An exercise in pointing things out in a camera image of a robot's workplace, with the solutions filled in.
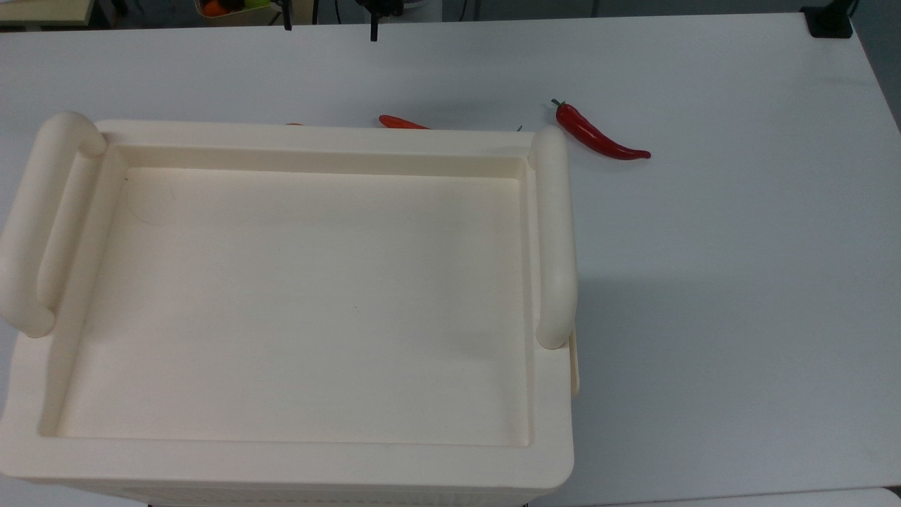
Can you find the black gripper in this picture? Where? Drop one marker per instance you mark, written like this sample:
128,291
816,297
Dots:
380,5

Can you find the light wooden side table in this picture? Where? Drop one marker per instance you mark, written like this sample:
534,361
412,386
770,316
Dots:
42,10

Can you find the black table clamp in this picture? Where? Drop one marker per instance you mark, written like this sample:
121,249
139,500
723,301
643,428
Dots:
829,21

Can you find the bowl of toy fruit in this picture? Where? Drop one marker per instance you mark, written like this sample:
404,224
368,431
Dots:
232,7

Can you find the thin black pole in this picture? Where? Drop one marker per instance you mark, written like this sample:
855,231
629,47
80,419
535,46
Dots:
287,14

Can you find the cream plastic cabinet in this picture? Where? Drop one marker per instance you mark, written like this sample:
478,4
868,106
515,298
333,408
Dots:
295,296

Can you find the red chili pepper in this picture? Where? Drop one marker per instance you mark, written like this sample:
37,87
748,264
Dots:
591,134

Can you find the orange toy carrot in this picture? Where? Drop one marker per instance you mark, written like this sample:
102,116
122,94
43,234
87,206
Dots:
401,123

